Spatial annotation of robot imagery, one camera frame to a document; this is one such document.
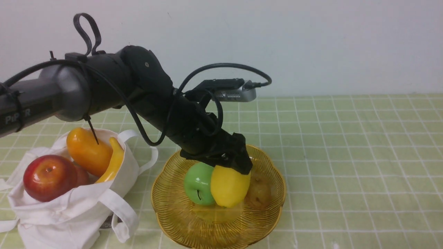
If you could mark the red apple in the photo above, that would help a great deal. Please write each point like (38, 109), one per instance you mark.
(48, 177)

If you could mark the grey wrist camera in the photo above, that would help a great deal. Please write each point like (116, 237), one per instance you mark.
(237, 90)

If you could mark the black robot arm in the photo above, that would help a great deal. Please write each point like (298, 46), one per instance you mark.
(77, 87)

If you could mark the yellow lemon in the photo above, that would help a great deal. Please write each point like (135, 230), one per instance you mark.
(229, 187)

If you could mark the green apple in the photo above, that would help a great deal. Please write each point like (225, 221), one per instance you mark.
(197, 184)

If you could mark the green checkered tablecloth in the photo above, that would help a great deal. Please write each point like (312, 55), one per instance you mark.
(362, 172)

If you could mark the amber glass fruit plate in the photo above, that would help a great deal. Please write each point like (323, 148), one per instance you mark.
(213, 227)

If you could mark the orange mango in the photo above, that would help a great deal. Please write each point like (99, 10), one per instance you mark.
(91, 155)

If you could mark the white cloth tote bag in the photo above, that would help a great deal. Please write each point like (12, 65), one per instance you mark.
(72, 221)

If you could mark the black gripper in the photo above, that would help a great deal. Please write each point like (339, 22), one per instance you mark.
(222, 149)

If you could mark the brown kiwi fruit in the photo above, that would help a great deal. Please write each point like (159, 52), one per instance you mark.
(259, 194)

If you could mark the yellow banana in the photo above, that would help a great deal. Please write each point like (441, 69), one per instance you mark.
(114, 163)

